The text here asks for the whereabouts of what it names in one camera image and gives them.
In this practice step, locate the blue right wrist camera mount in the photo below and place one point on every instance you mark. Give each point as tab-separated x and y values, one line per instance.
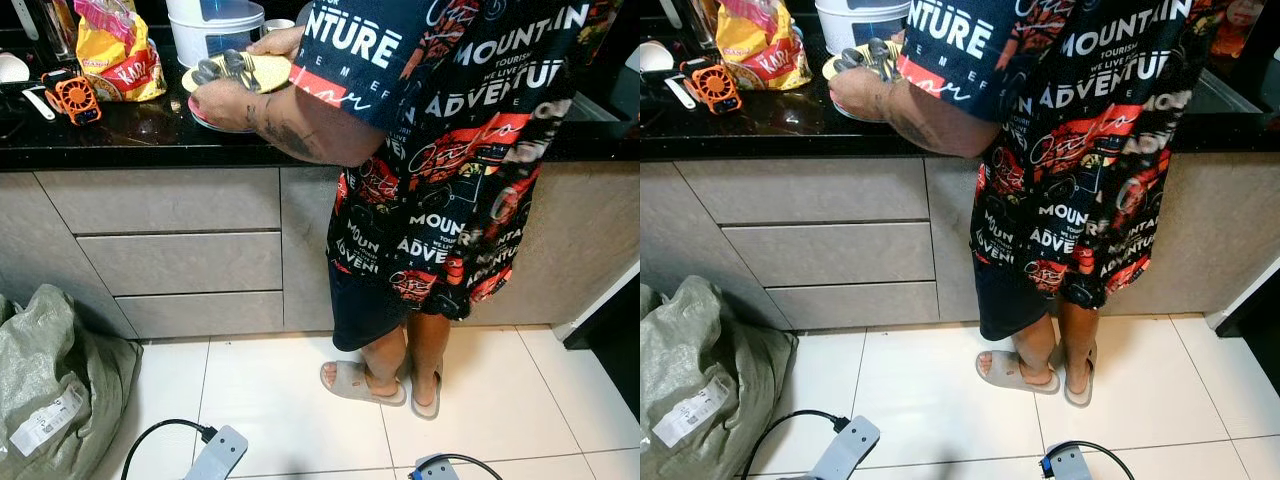
1068	465
437	470

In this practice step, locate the grey corner cabinet panel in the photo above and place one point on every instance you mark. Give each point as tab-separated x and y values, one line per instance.
50	240
690	230

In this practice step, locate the small white bowl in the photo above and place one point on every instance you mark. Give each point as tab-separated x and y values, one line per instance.
12	68
655	57

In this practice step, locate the floral red-rimmed plate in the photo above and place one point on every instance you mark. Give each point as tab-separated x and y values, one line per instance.
850	121
222	131

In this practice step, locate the person's tattooed left forearm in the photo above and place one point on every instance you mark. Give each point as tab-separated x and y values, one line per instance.
950	128
320	135

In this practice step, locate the person's left hand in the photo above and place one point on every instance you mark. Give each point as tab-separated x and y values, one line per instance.
228	105
865	95

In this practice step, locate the white shipping label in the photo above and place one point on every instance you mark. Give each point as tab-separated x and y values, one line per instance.
45	420
690	412

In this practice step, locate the grey slipper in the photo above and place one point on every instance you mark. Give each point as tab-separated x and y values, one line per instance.
1080	395
1005	370
427	408
350	380

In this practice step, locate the yellow plate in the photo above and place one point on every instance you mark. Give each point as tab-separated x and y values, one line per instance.
830	68
272	72

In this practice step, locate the grey drawer front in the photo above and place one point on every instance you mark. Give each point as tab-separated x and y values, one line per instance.
830	253
200	315
160	200
180	265
800	190
850	305

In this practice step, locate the orange handheld fan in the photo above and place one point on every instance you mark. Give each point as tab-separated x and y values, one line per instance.
75	100
715	88

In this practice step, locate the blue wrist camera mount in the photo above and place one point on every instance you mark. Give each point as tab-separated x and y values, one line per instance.
850	450
437	470
222	455
1068	465

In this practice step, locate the yellow snack bag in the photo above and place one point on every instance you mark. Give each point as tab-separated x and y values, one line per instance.
120	65
765	55

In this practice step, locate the person's right hand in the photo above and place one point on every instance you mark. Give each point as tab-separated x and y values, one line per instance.
278	43

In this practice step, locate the green woven sack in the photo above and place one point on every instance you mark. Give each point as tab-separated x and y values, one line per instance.
710	360
60	360

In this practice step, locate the white round appliance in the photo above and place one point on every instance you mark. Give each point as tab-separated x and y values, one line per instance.
215	35
860	25

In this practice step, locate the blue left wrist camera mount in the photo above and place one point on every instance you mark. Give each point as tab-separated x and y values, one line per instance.
850	450
222	455

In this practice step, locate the white printed mug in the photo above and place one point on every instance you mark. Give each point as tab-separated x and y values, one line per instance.
278	24

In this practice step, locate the red food package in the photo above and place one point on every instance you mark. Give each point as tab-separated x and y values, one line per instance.
1235	30

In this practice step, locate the clear drinking glass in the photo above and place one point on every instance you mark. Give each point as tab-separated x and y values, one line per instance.
60	25
703	20

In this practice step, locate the grey cabinet door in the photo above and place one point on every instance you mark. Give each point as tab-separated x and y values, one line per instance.
305	250
1200	230
580	230
950	240

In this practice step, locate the person in printed shirt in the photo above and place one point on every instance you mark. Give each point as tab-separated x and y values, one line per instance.
1080	150
450	150

